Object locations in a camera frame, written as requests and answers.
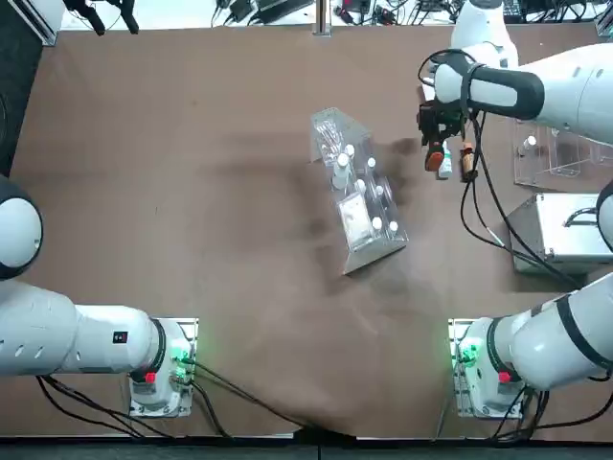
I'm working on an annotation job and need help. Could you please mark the clear acrylic compartment organizer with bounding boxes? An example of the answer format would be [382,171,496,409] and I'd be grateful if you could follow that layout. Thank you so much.
[512,113,613,189]

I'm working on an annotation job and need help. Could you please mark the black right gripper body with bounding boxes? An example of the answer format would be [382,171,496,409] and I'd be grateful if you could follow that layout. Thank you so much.
[418,99,474,145]

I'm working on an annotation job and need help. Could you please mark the tangled black cables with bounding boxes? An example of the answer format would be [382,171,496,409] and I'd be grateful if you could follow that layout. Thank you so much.
[334,0,456,25]

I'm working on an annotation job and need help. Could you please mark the black base cable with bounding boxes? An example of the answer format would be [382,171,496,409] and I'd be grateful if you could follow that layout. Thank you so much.
[35,375,183,440]
[435,382,613,445]
[190,378,236,440]
[189,358,358,440]

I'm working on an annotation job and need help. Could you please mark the aluminium profile post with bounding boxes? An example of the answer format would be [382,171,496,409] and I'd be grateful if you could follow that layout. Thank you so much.
[311,0,332,37]

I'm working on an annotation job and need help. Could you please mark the silver aluminium carry case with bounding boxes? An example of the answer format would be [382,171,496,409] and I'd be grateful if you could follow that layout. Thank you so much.
[506,192,613,275]

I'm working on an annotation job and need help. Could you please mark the white medicine bottle teal label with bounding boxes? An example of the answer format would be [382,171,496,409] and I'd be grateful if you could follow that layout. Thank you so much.
[435,142,455,182]

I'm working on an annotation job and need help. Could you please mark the shiny clear foil packet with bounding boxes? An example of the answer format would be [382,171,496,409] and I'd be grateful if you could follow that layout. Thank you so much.
[313,114,349,159]

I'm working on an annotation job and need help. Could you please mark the black tripod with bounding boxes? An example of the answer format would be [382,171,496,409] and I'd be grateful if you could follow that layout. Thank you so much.
[64,0,141,37]

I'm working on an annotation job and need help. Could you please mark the flat white medicine packet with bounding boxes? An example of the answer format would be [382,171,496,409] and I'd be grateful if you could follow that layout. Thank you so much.
[336,193,375,250]

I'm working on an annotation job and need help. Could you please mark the tall slim white bottle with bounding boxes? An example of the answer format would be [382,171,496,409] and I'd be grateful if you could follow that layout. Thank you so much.
[332,153,351,191]

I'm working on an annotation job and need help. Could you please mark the small black power brick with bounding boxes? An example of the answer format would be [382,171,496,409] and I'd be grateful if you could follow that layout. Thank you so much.
[228,0,255,23]

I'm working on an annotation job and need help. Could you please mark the clear acrylic tiered shelf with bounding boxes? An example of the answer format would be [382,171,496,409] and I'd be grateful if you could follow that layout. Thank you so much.
[309,106,410,277]

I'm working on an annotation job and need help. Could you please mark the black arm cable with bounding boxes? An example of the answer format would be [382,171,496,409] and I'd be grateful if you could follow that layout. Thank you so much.
[458,107,509,250]
[471,109,585,291]

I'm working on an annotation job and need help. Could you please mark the flat black electronic device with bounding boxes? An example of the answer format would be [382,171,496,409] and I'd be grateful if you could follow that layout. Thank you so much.
[256,0,315,14]

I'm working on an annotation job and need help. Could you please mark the orange black barcode scanner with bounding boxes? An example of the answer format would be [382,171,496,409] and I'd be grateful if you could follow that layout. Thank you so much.
[421,137,447,174]

